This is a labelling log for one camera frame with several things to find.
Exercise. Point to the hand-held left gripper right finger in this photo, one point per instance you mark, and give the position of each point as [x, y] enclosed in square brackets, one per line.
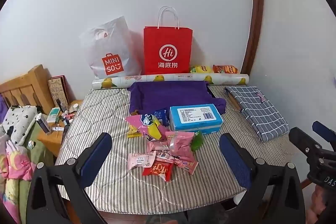
[233, 161]

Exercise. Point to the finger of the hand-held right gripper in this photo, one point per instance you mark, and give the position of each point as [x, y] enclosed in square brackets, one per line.
[324, 132]
[303, 141]

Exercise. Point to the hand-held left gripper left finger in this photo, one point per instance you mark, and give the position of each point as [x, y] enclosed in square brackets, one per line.
[97, 157]

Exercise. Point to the green snack packet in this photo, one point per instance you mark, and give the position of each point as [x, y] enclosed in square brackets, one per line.
[197, 141]

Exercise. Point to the pink white candy packet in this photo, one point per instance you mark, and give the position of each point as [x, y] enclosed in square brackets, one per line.
[140, 160]

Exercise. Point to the long pink snack packet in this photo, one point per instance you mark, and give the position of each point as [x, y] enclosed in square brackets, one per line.
[183, 162]

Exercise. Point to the pink strawberry snack packet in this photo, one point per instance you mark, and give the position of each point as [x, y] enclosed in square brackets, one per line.
[182, 148]

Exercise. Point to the pink yellow snack packet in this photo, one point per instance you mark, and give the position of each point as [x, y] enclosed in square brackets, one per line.
[147, 121]

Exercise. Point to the red snack packet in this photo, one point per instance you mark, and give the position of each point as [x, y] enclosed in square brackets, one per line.
[157, 171]

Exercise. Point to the blue snack packet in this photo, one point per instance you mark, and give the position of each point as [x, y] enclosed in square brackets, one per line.
[161, 115]

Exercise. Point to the person's right hand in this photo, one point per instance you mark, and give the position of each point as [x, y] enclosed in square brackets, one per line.
[319, 200]

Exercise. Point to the wooden baseboard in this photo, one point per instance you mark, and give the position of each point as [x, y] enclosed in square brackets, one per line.
[304, 183]

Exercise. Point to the wooden nightstand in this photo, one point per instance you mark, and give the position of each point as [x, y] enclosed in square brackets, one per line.
[52, 138]

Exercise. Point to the white tube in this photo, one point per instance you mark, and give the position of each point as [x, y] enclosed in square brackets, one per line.
[57, 129]

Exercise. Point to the grey checked folded cloth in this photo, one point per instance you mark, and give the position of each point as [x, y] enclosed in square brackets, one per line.
[262, 113]

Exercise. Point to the white round jar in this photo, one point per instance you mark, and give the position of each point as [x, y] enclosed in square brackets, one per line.
[76, 107]

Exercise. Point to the green bed sheet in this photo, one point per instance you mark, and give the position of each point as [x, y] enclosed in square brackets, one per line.
[39, 153]

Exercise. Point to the brown flat board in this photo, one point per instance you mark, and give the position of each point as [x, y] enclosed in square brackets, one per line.
[233, 101]

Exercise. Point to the blue tissue pack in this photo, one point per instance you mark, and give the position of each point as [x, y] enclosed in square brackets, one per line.
[194, 115]

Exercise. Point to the green white box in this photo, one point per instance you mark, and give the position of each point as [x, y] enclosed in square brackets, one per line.
[53, 114]

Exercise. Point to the dark cosmetic box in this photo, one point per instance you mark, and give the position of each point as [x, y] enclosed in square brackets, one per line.
[43, 124]

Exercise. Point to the striped quilted pad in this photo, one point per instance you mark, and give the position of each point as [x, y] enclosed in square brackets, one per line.
[157, 195]

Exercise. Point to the patterned book box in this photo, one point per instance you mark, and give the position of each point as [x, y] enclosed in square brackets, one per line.
[57, 90]

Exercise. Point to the pink floral blanket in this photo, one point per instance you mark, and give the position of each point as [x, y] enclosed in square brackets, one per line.
[15, 161]

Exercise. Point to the white black-print pillow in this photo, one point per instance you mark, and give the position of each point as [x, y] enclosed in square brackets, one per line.
[19, 119]

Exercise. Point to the orange chip bag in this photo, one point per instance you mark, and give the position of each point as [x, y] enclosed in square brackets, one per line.
[225, 69]

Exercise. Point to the printed paper roll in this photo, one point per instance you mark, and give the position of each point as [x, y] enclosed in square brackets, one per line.
[183, 78]

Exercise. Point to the yellow chip bag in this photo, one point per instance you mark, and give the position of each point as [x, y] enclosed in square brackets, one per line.
[202, 69]

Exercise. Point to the wooden headboard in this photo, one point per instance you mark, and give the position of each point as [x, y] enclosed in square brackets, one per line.
[34, 82]

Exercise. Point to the purple plush toy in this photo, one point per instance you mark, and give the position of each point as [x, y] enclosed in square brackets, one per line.
[2, 108]

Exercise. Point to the white plastic shopping bag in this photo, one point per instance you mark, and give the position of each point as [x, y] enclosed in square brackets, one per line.
[115, 43]

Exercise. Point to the red paper bag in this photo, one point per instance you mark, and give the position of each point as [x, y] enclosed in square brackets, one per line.
[168, 37]

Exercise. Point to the wooden door frame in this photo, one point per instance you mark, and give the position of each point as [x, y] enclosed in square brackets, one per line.
[256, 3]

